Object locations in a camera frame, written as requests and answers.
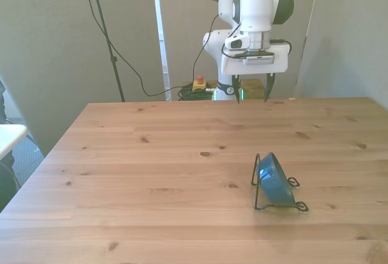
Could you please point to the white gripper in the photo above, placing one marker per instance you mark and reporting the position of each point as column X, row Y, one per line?
column 257, row 69

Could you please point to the blue bowl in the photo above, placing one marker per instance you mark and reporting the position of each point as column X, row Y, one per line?
column 274, row 185

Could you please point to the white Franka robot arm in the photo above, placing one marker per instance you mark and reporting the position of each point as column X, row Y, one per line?
column 256, row 9

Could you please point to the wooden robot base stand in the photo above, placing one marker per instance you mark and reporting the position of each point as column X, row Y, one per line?
column 253, row 89

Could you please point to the yellow emergency stop box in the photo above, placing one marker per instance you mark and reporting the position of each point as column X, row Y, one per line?
column 199, row 85

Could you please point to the white side table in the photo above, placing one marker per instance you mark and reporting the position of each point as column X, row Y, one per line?
column 9, row 138

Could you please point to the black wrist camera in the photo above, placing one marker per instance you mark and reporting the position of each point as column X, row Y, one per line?
column 257, row 54

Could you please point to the black camera stand pole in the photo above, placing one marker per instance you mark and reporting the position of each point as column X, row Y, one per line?
column 105, row 30

